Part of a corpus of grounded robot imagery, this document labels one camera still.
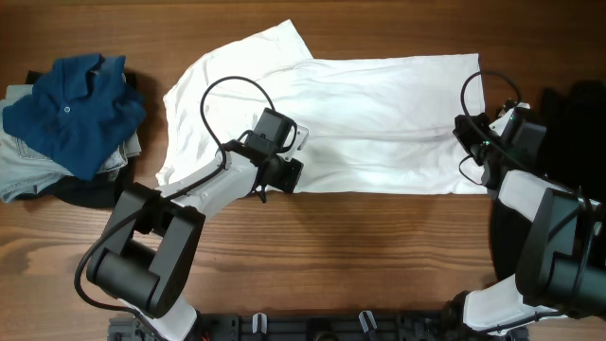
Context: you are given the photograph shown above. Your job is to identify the white t-shirt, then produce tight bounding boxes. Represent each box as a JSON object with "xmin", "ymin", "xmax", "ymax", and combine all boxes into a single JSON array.
[{"xmin": 156, "ymin": 21, "xmax": 485, "ymax": 194}]

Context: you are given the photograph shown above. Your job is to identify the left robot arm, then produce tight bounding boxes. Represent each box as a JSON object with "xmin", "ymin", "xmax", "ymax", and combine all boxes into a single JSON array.
[{"xmin": 75, "ymin": 109, "xmax": 309, "ymax": 340}]

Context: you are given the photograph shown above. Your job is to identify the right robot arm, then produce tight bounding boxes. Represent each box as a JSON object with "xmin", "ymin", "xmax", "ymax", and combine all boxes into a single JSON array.
[{"xmin": 441, "ymin": 107, "xmax": 605, "ymax": 339}]

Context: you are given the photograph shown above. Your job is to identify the black garment right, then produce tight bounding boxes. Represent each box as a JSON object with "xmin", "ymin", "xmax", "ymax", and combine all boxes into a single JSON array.
[{"xmin": 490, "ymin": 81, "xmax": 605, "ymax": 280}]

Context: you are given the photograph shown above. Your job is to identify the blue polo shirt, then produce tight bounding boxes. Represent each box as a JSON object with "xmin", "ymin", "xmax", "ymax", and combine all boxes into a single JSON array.
[{"xmin": 2, "ymin": 53, "xmax": 146, "ymax": 180}]

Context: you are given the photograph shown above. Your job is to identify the light blue jeans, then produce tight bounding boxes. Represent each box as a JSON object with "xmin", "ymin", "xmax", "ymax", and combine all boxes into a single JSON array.
[{"xmin": 0, "ymin": 83, "xmax": 142, "ymax": 204}]

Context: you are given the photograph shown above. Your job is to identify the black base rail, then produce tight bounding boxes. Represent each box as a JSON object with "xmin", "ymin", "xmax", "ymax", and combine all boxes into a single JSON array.
[{"xmin": 107, "ymin": 310, "xmax": 529, "ymax": 341}]

